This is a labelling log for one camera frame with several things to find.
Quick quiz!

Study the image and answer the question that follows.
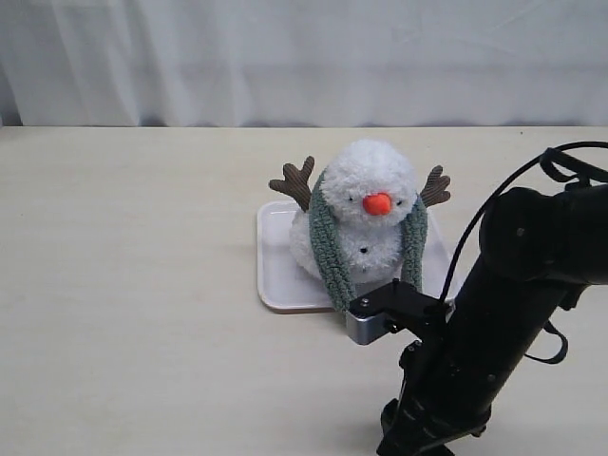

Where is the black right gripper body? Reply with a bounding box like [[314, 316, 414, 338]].
[[376, 332, 504, 455]]

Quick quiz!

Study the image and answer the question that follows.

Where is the teal fuzzy scarf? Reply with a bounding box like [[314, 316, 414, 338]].
[[290, 181, 428, 314]]

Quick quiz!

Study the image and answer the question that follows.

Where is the white snowman plush toy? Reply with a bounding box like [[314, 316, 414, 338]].
[[268, 138, 452, 282]]

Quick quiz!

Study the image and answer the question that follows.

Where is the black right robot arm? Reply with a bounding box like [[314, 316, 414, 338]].
[[377, 185, 607, 455]]

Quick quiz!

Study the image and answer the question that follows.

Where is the white plastic tray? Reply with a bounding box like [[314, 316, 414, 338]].
[[256, 199, 452, 314]]

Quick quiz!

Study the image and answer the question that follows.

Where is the white backdrop curtain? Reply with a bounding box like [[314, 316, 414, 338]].
[[1, 1, 607, 127]]

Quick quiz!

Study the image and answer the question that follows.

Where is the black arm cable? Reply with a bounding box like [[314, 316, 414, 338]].
[[436, 141, 608, 367]]

